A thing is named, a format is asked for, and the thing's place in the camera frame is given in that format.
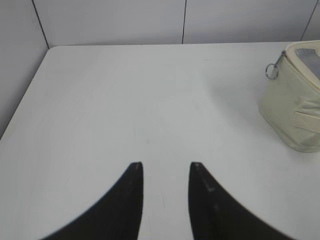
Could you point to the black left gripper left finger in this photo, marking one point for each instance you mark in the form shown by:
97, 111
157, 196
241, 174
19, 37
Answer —
116, 216

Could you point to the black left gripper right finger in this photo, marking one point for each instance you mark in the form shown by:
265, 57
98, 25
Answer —
215, 215

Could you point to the cream zippered bag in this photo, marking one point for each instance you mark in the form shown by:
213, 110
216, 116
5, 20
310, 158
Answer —
291, 101

